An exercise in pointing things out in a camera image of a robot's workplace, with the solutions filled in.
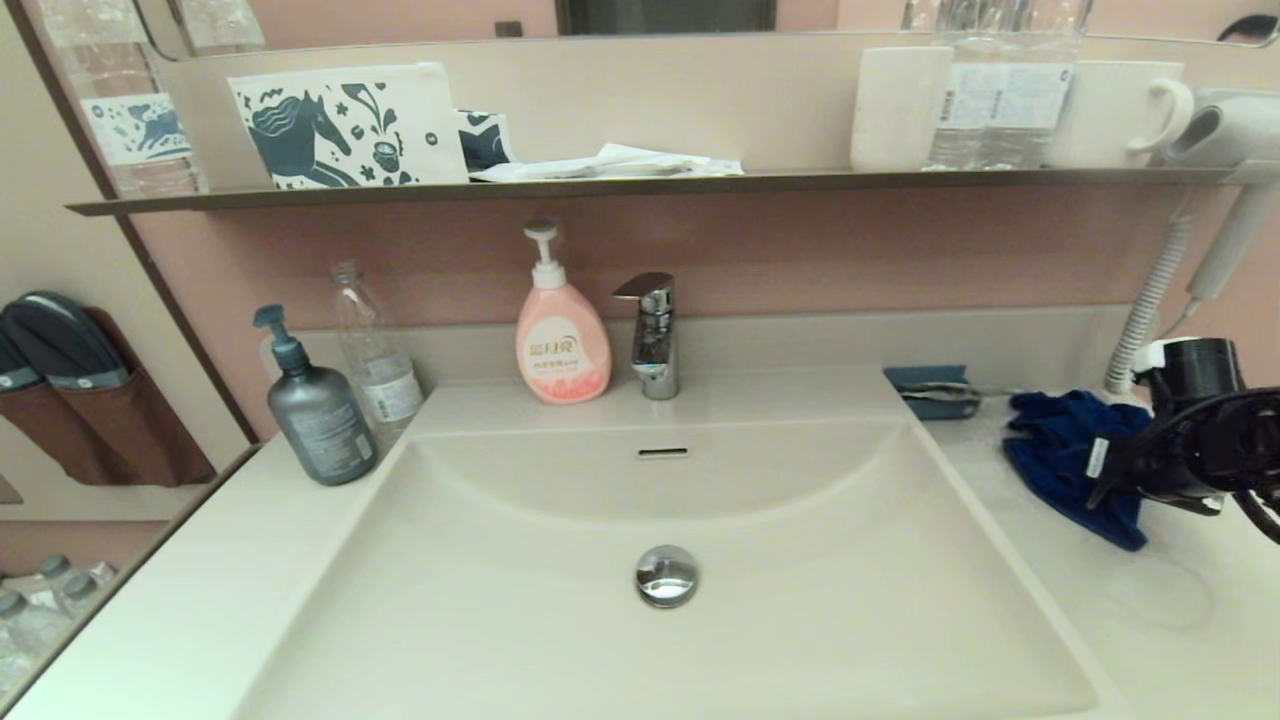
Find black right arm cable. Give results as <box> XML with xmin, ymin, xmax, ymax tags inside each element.
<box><xmin>1088</xmin><ymin>388</ymin><xmax>1280</xmax><ymax>547</ymax></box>

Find silver sachet packet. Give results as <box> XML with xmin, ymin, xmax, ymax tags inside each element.
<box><xmin>900</xmin><ymin>382</ymin><xmax>1023</xmax><ymax>403</ymax></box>

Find pink hand soap pump bottle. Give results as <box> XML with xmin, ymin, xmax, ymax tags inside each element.
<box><xmin>515</xmin><ymin>222</ymin><xmax>612</xmax><ymax>405</ymax></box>

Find white coiled dryer cord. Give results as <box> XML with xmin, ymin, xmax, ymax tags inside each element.
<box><xmin>1103</xmin><ymin>212</ymin><xmax>1201</xmax><ymax>394</ymax></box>

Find white ceramic sink basin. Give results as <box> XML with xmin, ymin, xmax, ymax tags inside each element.
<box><xmin>232</xmin><ymin>414</ymin><xmax>1098</xmax><ymax>720</ymax></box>

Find chrome faucet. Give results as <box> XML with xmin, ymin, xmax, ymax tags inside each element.
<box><xmin>612</xmin><ymin>272</ymin><xmax>681</xmax><ymax>401</ymax></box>

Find empty clear plastic bottle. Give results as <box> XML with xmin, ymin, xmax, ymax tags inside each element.
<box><xmin>330</xmin><ymin>262</ymin><xmax>424</xmax><ymax>449</ymax></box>

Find chrome sink drain stopper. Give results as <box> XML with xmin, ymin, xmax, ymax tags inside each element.
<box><xmin>633</xmin><ymin>544</ymin><xmax>700</xmax><ymax>609</ymax></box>

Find blue soap tray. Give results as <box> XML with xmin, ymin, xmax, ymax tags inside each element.
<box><xmin>882</xmin><ymin>364</ymin><xmax>983</xmax><ymax>420</ymax></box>

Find white handleless cup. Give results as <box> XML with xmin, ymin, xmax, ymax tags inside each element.
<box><xmin>848</xmin><ymin>46</ymin><xmax>953</xmax><ymax>173</ymax></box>

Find grey metal wall shelf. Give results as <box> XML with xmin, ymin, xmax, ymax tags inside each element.
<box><xmin>65</xmin><ymin>167</ymin><xmax>1280</xmax><ymax>218</ymax></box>

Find dark blue towel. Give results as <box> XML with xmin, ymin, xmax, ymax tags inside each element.
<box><xmin>1003</xmin><ymin>390</ymin><xmax>1153</xmax><ymax>552</ymax></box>

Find brown slipper bag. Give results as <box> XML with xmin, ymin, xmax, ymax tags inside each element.
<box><xmin>0</xmin><ymin>380</ymin><xmax>114</xmax><ymax>487</ymax></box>
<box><xmin>53</xmin><ymin>308</ymin><xmax>217</xmax><ymax>488</ymax></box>

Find wall mirror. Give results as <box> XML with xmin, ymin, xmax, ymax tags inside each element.
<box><xmin>132</xmin><ymin>0</ymin><xmax>1280</xmax><ymax>48</ymax></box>

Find grey slipper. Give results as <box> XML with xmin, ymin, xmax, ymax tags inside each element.
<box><xmin>0</xmin><ymin>292</ymin><xmax>131</xmax><ymax>391</ymax></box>
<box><xmin>0</xmin><ymin>318</ymin><xmax>44</xmax><ymax>394</ymax></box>

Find clear labelled water bottle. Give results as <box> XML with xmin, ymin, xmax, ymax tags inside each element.
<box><xmin>1002</xmin><ymin>0</ymin><xmax>1075</xmax><ymax>169</ymax></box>
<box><xmin>925</xmin><ymin>0</ymin><xmax>1003</xmax><ymax>171</ymax></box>

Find water bottle horse print label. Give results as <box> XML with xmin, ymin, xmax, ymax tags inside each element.
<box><xmin>35</xmin><ymin>0</ymin><xmax>208</xmax><ymax>199</ymax></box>

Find clear capped water bottle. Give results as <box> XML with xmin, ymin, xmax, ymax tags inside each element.
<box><xmin>62</xmin><ymin>572</ymin><xmax>113</xmax><ymax>626</ymax></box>
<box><xmin>0</xmin><ymin>590</ymin><xmax>71</xmax><ymax>701</ymax></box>
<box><xmin>38</xmin><ymin>555</ymin><xmax>79</xmax><ymax>611</ymax></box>

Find grey pump bottle teal pump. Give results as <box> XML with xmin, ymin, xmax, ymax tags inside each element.
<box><xmin>253</xmin><ymin>305</ymin><xmax>379</xmax><ymax>487</ymax></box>

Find white plastic wrapped packets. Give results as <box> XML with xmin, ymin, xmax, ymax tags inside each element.
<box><xmin>468</xmin><ymin>144</ymin><xmax>744</xmax><ymax>184</ymax></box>

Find large white horse print pouch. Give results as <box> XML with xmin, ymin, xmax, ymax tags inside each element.
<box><xmin>227</xmin><ymin>63</ymin><xmax>469</xmax><ymax>191</ymax></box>

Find white mug with handle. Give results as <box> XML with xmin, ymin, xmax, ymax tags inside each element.
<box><xmin>1042</xmin><ymin>60</ymin><xmax>1195</xmax><ymax>169</ymax></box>

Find small dark print pouch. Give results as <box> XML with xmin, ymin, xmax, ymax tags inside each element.
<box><xmin>456</xmin><ymin>111</ymin><xmax>513</xmax><ymax>174</ymax></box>

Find white hair dryer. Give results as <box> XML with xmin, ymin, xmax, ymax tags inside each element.
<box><xmin>1165</xmin><ymin>87</ymin><xmax>1280</xmax><ymax>301</ymax></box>

